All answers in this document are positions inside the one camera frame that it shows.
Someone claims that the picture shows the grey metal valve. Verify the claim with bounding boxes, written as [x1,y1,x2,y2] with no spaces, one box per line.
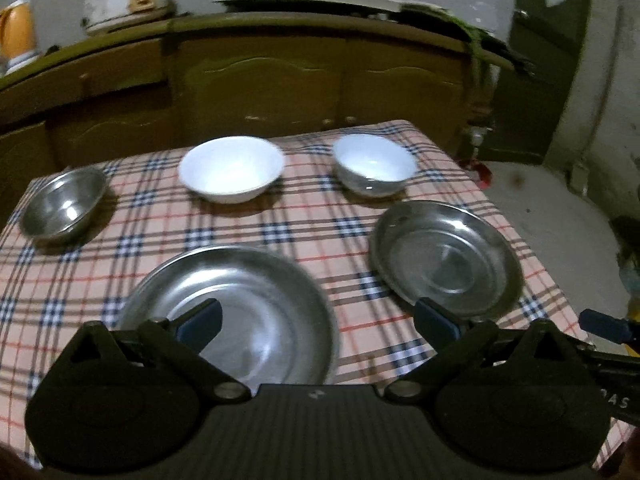
[465,125,493,148]

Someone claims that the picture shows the steel bowl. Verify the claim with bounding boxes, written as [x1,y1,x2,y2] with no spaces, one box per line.
[19,167,108,239]

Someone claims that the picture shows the wooden cabinet with arched doors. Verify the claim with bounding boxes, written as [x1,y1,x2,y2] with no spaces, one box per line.
[167,10,516,161]

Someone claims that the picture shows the orange electric kettle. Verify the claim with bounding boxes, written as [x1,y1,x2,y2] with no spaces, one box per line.
[0,0,38,76]

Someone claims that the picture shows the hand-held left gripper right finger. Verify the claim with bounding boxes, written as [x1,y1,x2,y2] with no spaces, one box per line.
[384,298,577,404]

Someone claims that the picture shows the wide white bowl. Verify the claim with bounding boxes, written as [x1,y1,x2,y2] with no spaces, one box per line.
[178,136,286,204]

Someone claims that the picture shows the dark green door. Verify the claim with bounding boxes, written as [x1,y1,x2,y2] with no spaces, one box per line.
[480,0,608,166]

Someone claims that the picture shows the plaid tablecloth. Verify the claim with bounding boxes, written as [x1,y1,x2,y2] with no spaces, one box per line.
[0,119,632,468]

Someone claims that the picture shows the deep white bowl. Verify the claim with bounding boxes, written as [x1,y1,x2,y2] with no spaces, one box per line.
[332,134,418,197]

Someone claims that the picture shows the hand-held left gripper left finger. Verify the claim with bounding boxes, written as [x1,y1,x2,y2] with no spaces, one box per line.
[61,298,252,404]

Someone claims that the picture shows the large steel plate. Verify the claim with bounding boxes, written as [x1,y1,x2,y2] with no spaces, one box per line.
[116,246,341,386]

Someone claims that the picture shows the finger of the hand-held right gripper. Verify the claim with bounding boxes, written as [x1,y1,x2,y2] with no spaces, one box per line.
[579,308,632,346]

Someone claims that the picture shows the dark long rod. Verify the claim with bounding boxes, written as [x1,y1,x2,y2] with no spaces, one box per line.
[492,45,536,76]

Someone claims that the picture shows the green vegetable stalks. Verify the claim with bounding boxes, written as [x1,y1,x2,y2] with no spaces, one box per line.
[400,2,488,61]

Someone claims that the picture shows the small steel plate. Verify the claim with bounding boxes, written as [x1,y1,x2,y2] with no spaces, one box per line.
[369,200,525,322]

